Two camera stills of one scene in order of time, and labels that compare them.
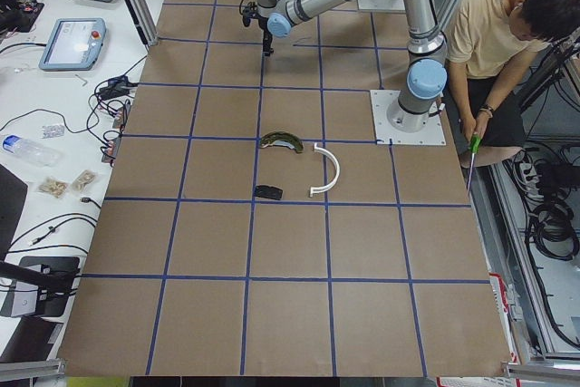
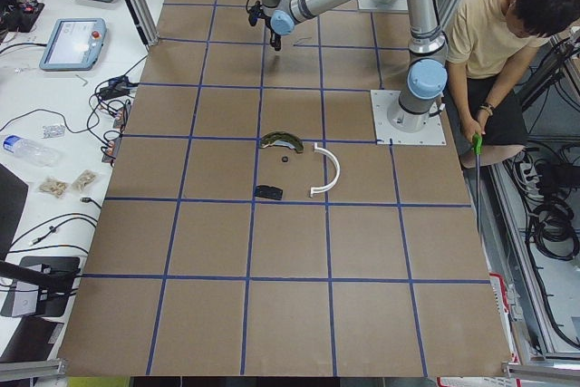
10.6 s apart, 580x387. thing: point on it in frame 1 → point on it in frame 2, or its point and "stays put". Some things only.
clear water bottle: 31,150 stays put
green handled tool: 474,146 → 478,145
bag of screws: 54,187 stays put
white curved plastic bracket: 336,176 stays put
